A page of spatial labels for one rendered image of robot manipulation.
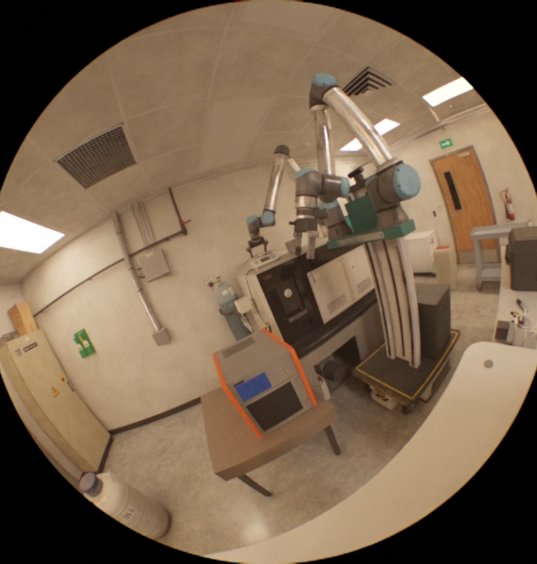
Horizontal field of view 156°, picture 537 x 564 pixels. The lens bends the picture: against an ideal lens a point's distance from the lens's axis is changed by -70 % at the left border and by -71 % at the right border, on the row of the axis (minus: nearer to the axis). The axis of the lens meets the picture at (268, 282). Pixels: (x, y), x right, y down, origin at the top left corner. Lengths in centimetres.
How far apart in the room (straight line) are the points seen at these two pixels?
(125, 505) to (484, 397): 185
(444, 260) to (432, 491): 338
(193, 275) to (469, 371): 248
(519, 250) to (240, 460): 190
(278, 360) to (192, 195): 229
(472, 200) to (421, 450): 437
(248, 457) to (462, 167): 475
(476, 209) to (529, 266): 307
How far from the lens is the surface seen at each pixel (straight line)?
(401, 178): 90
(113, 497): 181
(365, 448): 176
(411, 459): 16
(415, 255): 431
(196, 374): 280
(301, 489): 173
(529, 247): 149
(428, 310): 160
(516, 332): 106
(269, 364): 90
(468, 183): 442
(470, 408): 18
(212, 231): 256
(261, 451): 112
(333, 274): 176
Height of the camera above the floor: 159
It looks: 9 degrees down
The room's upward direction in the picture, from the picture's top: 22 degrees counter-clockwise
